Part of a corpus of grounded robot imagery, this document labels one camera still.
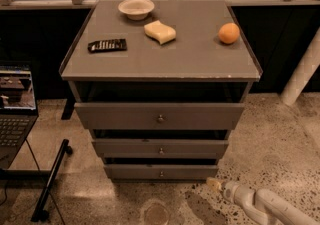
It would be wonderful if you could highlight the white paper bowl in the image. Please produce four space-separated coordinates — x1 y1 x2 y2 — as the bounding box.
118 0 155 21

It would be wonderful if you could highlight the grey middle drawer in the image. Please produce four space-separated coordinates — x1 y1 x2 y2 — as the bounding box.
92 139 229 159

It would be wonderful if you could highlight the black stand leg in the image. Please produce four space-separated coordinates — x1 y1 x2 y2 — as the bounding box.
31 139 73 222

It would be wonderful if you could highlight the grey top drawer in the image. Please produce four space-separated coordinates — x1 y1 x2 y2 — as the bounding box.
75 103 244 130

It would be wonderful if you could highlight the black laptop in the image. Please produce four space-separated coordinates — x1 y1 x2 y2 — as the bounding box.
0 62 38 169

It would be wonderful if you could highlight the white diagonal pillar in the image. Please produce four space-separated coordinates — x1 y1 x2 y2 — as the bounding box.
280 28 320 106

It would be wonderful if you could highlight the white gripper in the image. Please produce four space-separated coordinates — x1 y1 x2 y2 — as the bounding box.
206 177 240 204

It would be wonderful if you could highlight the grey drawer cabinet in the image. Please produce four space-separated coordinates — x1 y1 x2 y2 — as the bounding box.
60 0 262 166

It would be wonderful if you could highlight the grey drawer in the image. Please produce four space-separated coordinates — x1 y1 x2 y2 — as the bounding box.
104 164 218 180
75 103 244 130
92 139 229 159

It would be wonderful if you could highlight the orange fruit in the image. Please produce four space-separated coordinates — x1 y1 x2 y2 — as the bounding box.
218 23 240 44

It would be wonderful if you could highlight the yellow wavy sponge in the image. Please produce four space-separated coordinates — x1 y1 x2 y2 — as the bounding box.
144 20 176 45

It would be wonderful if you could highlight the grey bottom drawer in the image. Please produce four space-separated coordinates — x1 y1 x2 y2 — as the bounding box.
104 164 218 180

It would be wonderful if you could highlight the black remote control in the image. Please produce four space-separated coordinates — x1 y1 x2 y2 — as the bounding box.
87 39 127 53

